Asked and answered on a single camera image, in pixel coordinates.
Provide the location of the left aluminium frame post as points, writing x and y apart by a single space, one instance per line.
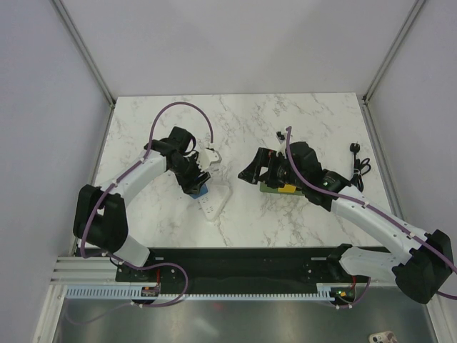
73 31

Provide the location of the white cable duct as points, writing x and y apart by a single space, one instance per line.
128 292

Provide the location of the white power strip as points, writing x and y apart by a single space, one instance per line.
214 200

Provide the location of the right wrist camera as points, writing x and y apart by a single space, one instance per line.
282 139

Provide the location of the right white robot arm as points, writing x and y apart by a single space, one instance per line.
418 262

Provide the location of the right aluminium frame post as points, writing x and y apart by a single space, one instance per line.
394 49

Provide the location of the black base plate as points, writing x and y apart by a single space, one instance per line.
244 270

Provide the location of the aluminium frame post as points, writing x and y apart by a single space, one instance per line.
73 31
394 49

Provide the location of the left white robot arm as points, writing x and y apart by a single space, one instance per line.
101 218

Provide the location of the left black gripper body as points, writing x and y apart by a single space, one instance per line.
187 171

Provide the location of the green power strip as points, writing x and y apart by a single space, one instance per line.
265 189

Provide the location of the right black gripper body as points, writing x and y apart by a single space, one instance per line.
280 174

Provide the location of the yellow cube adapter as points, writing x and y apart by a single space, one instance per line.
287 188

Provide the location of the blue cube adapter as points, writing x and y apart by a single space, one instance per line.
203 190

